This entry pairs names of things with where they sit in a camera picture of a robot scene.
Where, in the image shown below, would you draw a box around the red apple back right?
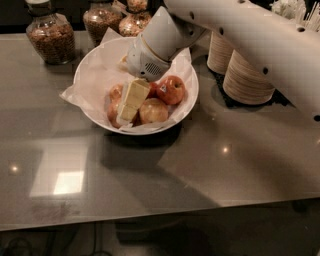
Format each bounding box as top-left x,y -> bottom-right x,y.
156,75 -> 185,105

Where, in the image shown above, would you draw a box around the yellow red apple front left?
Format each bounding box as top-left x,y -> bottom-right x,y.
107,99 -> 121,128

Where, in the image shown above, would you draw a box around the paper bowl stack rear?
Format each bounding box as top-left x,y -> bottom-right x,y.
207,32 -> 233,75

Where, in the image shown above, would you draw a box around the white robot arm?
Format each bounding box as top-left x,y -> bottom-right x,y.
126,0 -> 320,121

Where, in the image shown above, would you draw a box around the paper bowl stack front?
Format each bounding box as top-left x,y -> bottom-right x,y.
223,51 -> 275,105

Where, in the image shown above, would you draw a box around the dark red apple back middle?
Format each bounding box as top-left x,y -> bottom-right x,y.
148,82 -> 158,98

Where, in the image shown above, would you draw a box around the paper bowl stack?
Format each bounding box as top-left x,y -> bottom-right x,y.
223,51 -> 275,105
207,32 -> 233,75

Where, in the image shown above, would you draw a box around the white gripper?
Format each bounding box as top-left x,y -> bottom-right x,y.
116,34 -> 171,126

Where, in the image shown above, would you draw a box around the white paper liner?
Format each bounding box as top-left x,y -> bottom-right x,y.
59,26 -> 194,134

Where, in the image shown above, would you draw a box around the glass cereal jar far left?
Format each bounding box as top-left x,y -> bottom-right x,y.
25,0 -> 75,65

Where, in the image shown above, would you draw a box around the white stir sticks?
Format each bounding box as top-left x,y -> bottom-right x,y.
302,0 -> 320,32

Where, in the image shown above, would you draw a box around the glass cereal jar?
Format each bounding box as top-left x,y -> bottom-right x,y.
83,0 -> 122,46
25,0 -> 75,65
119,0 -> 152,37

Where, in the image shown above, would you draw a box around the white bowl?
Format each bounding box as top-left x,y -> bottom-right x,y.
73,36 -> 200,136

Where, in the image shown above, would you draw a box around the white napkin bundle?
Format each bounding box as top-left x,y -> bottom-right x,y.
270,0 -> 306,20

